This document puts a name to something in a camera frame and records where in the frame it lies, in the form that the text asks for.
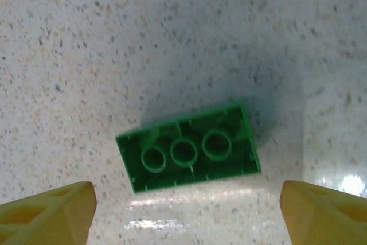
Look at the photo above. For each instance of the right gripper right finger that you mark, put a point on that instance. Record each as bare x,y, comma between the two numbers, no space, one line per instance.
327,219

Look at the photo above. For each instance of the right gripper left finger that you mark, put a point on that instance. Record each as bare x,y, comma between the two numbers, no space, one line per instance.
43,219

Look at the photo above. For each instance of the green lego brick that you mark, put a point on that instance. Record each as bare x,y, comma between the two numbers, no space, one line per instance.
246,141

